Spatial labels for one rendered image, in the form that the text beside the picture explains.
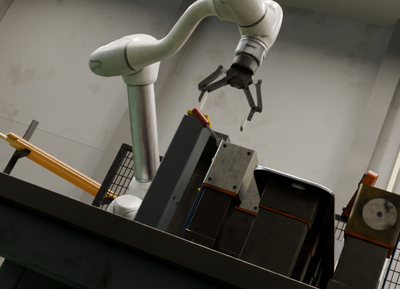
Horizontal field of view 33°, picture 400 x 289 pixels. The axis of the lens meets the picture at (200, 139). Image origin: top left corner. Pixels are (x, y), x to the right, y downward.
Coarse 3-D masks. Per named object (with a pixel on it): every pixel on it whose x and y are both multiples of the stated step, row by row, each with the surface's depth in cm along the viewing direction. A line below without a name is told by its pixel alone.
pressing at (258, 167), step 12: (264, 168) 145; (264, 180) 154; (276, 180) 151; (288, 180) 148; (300, 180) 142; (312, 192) 148; (324, 192) 145; (324, 204) 152; (324, 216) 159; (324, 228) 167; (324, 240) 175; (324, 252) 185; (324, 264) 195; (324, 276) 207; (324, 288) 221
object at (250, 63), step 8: (240, 56) 197; (248, 56) 197; (232, 64) 198; (240, 64) 196; (248, 64) 196; (256, 64) 197; (232, 72) 197; (240, 72) 197; (248, 72) 197; (232, 80) 196; (240, 80) 196; (248, 80) 196; (240, 88) 197
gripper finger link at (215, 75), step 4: (220, 68) 198; (216, 72) 197; (208, 76) 197; (212, 76) 197; (216, 76) 198; (204, 80) 196; (208, 80) 196; (212, 80) 198; (200, 84) 196; (204, 84) 198
